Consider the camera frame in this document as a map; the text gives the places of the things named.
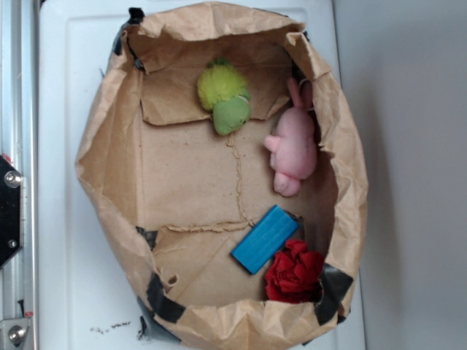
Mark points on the green plush animal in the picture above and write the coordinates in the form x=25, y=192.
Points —
x=223, y=91

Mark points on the pink plush bunny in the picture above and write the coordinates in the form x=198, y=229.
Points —
x=292, y=146

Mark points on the blue rectangular block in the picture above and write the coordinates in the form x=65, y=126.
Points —
x=265, y=239

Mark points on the red crumpled cloth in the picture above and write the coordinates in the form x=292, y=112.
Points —
x=294, y=276

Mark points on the aluminium frame rail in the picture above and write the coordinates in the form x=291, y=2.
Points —
x=19, y=102

